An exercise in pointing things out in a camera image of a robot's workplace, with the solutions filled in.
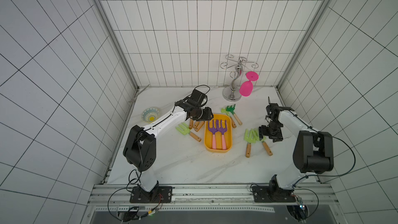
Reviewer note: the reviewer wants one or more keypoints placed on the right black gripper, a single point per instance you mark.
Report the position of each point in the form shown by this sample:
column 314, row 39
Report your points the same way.
column 268, row 132

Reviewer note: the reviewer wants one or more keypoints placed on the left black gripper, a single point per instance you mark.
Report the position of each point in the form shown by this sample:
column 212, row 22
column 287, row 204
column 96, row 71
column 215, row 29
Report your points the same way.
column 208, row 112

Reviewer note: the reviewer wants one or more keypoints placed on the light green fork wooden handle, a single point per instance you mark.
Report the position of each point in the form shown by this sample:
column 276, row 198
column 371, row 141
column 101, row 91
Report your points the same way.
column 250, row 138

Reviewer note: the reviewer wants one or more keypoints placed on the purple rake pink handle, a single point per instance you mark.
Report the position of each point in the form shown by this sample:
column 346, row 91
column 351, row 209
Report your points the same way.
column 213, row 129
column 222, row 130

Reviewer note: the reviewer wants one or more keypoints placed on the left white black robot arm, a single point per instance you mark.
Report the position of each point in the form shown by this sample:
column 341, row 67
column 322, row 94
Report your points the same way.
column 141, row 147

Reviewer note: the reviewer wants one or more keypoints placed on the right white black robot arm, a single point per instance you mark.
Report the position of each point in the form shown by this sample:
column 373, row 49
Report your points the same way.
column 312, row 154

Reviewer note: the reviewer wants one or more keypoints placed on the dark green claw rake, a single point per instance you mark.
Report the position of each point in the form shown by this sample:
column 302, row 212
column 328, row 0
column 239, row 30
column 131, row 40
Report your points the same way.
column 231, row 109

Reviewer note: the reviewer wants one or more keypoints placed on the silver metal glass rack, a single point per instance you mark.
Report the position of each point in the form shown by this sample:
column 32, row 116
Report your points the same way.
column 241, row 66

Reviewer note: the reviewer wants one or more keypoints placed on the patterned small bowl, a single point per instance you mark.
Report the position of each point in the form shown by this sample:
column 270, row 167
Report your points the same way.
column 151, row 114

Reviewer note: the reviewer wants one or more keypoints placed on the pink plastic wine glass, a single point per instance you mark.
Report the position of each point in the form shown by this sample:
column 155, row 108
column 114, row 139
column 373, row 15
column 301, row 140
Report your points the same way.
column 247, row 87

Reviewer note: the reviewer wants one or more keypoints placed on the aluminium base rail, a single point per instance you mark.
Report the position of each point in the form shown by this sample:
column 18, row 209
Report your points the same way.
column 206, row 197

